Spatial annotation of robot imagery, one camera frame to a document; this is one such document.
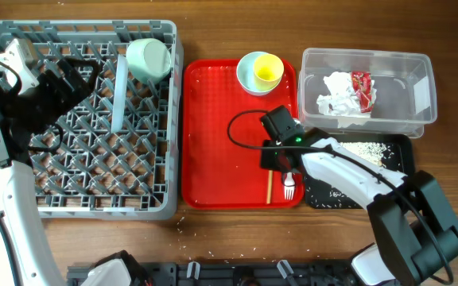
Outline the wooden chopstick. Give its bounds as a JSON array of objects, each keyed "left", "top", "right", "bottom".
[{"left": 266, "top": 170, "right": 274, "bottom": 204}]

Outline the white plastic fork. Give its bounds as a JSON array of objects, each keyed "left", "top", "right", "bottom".
[{"left": 283, "top": 172, "right": 296, "bottom": 200}]

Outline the white rice food waste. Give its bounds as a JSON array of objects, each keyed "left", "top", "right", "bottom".
[{"left": 304, "top": 142, "right": 404, "bottom": 210}]

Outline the white napkin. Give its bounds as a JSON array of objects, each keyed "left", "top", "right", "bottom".
[{"left": 316, "top": 71, "right": 377, "bottom": 118}]

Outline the yellow plastic cup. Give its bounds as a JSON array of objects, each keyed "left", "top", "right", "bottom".
[{"left": 253, "top": 53, "right": 285, "bottom": 91}]

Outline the clear plastic bin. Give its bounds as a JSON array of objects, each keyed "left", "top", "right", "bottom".
[{"left": 297, "top": 48, "right": 437, "bottom": 138}]

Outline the light blue small bowl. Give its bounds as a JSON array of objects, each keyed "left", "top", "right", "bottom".
[{"left": 236, "top": 51, "right": 281, "bottom": 96}]

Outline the red snack wrapper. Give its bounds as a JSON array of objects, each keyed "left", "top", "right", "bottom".
[{"left": 351, "top": 71, "right": 375, "bottom": 113}]

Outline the black plastic tray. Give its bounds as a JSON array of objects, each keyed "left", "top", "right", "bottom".
[{"left": 304, "top": 133, "right": 415, "bottom": 209}]

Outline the large light blue plate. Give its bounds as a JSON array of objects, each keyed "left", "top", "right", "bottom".
[{"left": 111, "top": 55, "right": 129, "bottom": 133}]

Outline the green bowl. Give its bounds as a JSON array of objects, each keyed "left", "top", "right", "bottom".
[{"left": 126, "top": 38, "right": 171, "bottom": 84}]

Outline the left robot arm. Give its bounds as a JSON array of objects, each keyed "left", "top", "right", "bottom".
[{"left": 0, "top": 38, "right": 100, "bottom": 285}]

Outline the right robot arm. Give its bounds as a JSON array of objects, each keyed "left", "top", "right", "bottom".
[{"left": 260, "top": 106, "right": 458, "bottom": 285}]

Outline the grey dishwasher rack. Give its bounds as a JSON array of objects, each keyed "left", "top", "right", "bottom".
[{"left": 0, "top": 20, "right": 184, "bottom": 220}]

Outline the red plastic tray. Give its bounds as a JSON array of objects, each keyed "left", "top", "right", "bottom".
[{"left": 180, "top": 60, "right": 305, "bottom": 210}]

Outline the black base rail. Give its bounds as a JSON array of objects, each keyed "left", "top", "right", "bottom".
[{"left": 66, "top": 258, "right": 357, "bottom": 286}]

